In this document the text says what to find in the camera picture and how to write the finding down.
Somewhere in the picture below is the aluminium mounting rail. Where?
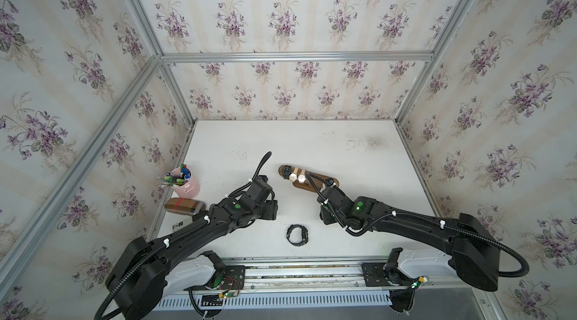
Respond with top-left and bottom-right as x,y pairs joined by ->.
114,256 -> 470,296

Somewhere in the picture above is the dark grey strap watch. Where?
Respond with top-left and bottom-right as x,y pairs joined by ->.
281,165 -> 293,180

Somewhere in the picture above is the slotted white cable duct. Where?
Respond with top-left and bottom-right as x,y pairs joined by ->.
155,290 -> 392,312

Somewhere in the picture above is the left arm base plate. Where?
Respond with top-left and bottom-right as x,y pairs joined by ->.
190,265 -> 246,292

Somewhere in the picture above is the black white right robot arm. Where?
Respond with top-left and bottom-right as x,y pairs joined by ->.
317,186 -> 500,291

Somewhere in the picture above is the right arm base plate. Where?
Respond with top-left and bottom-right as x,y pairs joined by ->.
361,261 -> 398,287

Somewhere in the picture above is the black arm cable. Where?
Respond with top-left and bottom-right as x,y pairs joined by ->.
93,151 -> 273,320
305,170 -> 530,279

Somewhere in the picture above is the beige band smartwatch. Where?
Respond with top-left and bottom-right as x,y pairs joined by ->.
297,169 -> 307,183

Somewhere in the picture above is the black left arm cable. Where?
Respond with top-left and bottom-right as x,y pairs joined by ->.
93,151 -> 273,320

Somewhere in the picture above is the brown plaid case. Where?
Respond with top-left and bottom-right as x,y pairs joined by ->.
164,198 -> 207,216

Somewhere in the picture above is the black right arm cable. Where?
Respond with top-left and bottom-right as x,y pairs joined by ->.
305,170 -> 530,279

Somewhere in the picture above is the pink pen cup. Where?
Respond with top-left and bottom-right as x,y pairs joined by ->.
158,164 -> 200,199

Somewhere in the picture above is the white grey stapler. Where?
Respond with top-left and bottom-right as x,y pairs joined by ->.
172,217 -> 193,232

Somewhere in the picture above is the black round bracelet watch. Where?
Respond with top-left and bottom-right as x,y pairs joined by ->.
285,224 -> 310,247

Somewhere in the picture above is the brown wooden watch stand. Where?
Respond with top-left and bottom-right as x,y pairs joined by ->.
278,165 -> 340,192

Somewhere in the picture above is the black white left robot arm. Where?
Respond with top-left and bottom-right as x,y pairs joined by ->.
94,175 -> 278,319

